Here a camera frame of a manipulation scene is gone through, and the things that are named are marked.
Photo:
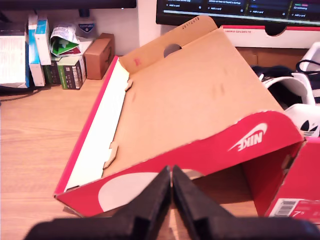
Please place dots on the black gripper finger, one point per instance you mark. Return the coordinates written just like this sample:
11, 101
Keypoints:
192, 200
152, 200

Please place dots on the red Nike shoebox with lid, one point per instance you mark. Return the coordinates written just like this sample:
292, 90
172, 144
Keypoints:
187, 95

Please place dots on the green and white box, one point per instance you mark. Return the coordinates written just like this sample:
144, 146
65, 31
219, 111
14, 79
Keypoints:
71, 73

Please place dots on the small brown cardboard box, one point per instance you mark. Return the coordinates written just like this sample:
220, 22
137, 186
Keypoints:
98, 57

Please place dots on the dark green box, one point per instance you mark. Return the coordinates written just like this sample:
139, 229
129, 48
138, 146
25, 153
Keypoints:
51, 73

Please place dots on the tall blue and white box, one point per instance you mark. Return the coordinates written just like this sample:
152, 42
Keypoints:
33, 67

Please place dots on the clear bottle with blue label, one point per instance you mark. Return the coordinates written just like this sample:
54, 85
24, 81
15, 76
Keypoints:
86, 27

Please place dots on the crumpled white green leaflet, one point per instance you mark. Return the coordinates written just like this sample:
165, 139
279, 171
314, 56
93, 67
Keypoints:
63, 37

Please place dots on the large black computer monitor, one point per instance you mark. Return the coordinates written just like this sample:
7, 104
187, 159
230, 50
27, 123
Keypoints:
225, 10

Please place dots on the white box with blue edge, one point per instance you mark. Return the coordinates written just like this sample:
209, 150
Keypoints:
43, 40

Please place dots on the white box with small print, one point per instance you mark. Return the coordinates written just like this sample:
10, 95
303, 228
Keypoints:
12, 60

